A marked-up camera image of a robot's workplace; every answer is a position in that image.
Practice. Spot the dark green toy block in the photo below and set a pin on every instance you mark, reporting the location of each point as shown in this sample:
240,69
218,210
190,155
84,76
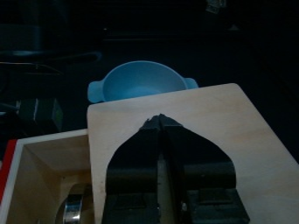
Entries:
40,113

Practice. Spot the silver frame corner bracket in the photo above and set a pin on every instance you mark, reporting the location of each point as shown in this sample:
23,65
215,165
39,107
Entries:
216,5

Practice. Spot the wooden drawer with red front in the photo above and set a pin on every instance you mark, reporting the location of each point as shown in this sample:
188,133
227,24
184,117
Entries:
43,163

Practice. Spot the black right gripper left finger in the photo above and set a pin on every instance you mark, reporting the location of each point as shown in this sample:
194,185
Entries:
132,175

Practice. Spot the round metal dough cutter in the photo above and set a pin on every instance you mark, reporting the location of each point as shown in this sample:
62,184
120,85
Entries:
72,210

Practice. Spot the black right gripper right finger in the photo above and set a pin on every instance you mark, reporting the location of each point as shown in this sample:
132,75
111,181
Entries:
206,175

